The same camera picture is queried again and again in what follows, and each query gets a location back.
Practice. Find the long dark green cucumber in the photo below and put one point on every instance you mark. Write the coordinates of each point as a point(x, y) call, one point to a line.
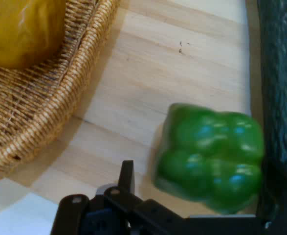
point(280, 73)

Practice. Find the wooden cutting board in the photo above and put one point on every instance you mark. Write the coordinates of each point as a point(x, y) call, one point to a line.
point(162, 80)

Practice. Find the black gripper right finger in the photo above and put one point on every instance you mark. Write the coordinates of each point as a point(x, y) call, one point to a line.
point(282, 208)

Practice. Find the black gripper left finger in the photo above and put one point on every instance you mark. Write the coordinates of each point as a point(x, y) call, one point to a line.
point(104, 215)

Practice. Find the yellow bell pepper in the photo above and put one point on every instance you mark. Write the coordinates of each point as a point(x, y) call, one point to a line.
point(21, 31)

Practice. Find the woven wicker basket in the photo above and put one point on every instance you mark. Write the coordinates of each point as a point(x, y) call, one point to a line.
point(35, 107)

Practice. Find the green bell pepper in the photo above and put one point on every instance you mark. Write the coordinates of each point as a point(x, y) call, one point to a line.
point(206, 156)

